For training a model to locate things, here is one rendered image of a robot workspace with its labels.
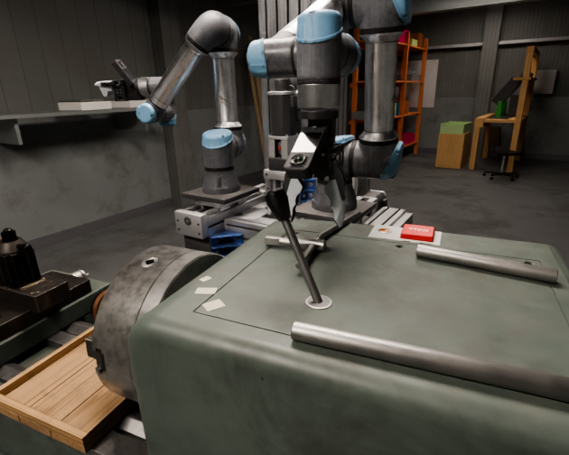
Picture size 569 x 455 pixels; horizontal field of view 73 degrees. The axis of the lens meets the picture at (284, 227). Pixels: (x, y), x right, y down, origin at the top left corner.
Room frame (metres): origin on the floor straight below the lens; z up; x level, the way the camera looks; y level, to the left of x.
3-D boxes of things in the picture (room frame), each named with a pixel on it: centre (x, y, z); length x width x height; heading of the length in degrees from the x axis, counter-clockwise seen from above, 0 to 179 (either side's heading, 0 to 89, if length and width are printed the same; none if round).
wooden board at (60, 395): (0.79, 0.47, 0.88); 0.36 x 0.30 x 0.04; 156
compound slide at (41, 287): (1.00, 0.75, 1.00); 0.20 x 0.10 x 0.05; 66
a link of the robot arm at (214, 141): (1.51, 0.25, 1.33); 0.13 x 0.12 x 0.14; 169
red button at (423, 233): (0.71, -0.26, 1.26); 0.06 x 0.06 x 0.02; 66
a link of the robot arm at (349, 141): (1.23, -0.17, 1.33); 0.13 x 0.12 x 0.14; 65
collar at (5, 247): (1.01, 0.78, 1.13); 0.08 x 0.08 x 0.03
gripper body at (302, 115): (0.71, -0.07, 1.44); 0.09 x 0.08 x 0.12; 156
